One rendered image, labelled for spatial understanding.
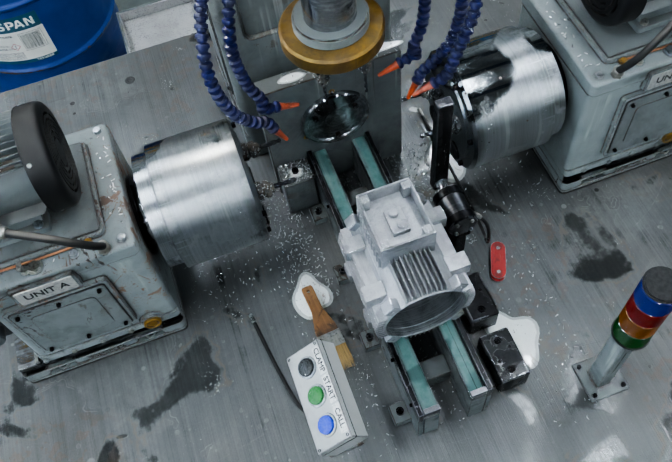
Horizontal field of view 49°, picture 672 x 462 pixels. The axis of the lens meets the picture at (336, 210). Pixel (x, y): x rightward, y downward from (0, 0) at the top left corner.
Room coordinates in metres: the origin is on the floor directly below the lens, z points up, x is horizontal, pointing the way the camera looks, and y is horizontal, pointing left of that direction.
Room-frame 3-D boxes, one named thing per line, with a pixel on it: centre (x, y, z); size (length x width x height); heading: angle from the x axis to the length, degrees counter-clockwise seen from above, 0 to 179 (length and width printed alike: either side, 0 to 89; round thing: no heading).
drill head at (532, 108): (0.94, -0.37, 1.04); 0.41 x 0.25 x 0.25; 102
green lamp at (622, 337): (0.41, -0.45, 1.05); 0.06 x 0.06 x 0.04
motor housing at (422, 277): (0.60, -0.11, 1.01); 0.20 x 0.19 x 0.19; 12
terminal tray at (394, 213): (0.64, -0.10, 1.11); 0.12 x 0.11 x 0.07; 12
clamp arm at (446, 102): (0.78, -0.21, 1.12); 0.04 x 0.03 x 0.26; 12
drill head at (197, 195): (0.80, 0.30, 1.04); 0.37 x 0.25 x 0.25; 102
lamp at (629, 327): (0.41, -0.45, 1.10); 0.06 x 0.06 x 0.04
